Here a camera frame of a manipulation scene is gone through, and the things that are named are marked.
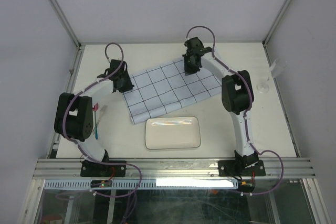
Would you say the white rectangular plate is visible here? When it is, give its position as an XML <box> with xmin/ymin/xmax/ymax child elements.
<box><xmin>145</xmin><ymin>116</ymin><xmax>201</xmax><ymax>150</ymax></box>

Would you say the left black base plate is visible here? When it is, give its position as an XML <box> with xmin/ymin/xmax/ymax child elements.
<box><xmin>80</xmin><ymin>161</ymin><xmax>126</xmax><ymax>178</ymax></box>

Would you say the right aluminium frame post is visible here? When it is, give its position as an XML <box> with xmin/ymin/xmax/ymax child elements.
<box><xmin>262</xmin><ymin>0</ymin><xmax>308</xmax><ymax>48</ymax></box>

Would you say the white slotted cable duct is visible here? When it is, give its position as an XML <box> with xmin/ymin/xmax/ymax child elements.
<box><xmin>45</xmin><ymin>178</ymin><xmax>238</xmax><ymax>190</ymax></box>

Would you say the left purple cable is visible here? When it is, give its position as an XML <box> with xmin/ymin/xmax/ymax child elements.
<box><xmin>55</xmin><ymin>42</ymin><xmax>144</xmax><ymax>224</ymax></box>

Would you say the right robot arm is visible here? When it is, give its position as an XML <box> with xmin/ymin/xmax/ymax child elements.
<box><xmin>183</xmin><ymin>37</ymin><xmax>259</xmax><ymax>175</ymax></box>

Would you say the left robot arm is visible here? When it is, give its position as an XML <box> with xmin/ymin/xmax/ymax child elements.
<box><xmin>54</xmin><ymin>60</ymin><xmax>134</xmax><ymax>176</ymax></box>

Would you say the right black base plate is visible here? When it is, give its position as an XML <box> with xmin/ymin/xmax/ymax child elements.
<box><xmin>218</xmin><ymin>160</ymin><xmax>266</xmax><ymax>177</ymax></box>

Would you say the blue checkered cloth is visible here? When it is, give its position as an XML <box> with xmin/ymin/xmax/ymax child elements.
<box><xmin>123</xmin><ymin>59</ymin><xmax>221</xmax><ymax>124</ymax></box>

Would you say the left aluminium frame post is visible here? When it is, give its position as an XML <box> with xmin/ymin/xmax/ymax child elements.
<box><xmin>34</xmin><ymin>0</ymin><xmax>82</xmax><ymax>49</ymax></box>

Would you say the purple cable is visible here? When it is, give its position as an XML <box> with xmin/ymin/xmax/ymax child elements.
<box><xmin>55</xmin><ymin>42</ymin><xmax>144</xmax><ymax>224</ymax></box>
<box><xmin>185</xmin><ymin>26</ymin><xmax>286</xmax><ymax>196</ymax></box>

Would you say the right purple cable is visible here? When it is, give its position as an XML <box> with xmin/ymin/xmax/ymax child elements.
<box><xmin>185</xmin><ymin>26</ymin><xmax>286</xmax><ymax>196</ymax></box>

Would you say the aluminium frame post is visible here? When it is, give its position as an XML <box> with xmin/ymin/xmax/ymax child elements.
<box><xmin>262</xmin><ymin>0</ymin><xmax>308</xmax><ymax>48</ymax></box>
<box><xmin>34</xmin><ymin>0</ymin><xmax>82</xmax><ymax>49</ymax></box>

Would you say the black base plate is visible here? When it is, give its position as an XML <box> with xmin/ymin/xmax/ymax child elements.
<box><xmin>80</xmin><ymin>161</ymin><xmax>126</xmax><ymax>178</ymax></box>
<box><xmin>218</xmin><ymin>160</ymin><xmax>266</xmax><ymax>177</ymax></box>

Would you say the spoon with blue handle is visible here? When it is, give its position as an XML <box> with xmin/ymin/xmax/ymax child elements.
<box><xmin>92</xmin><ymin>103</ymin><xmax>99</xmax><ymax>140</ymax></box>

